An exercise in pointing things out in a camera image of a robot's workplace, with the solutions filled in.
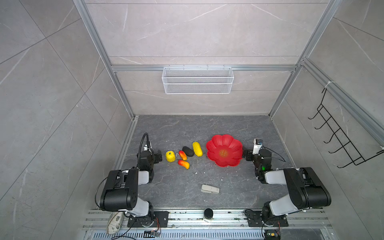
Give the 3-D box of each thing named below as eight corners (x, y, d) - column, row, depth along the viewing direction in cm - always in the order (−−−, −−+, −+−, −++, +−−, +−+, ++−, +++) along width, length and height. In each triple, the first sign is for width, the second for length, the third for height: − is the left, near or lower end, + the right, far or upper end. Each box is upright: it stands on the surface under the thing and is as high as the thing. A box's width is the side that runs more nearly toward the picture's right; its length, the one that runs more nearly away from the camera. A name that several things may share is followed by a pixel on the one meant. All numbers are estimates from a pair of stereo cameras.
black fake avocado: (181, 150, 101) (181, 148, 98) (185, 147, 103) (185, 144, 100) (190, 158, 97) (190, 156, 95) (194, 154, 99) (194, 152, 97)
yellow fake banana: (196, 158, 97) (197, 155, 94) (191, 145, 104) (191, 142, 100) (203, 156, 98) (203, 153, 95) (198, 143, 105) (198, 140, 101)
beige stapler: (200, 191, 84) (201, 189, 81) (201, 186, 86) (201, 184, 83) (218, 195, 83) (219, 192, 80) (218, 189, 85) (219, 187, 82)
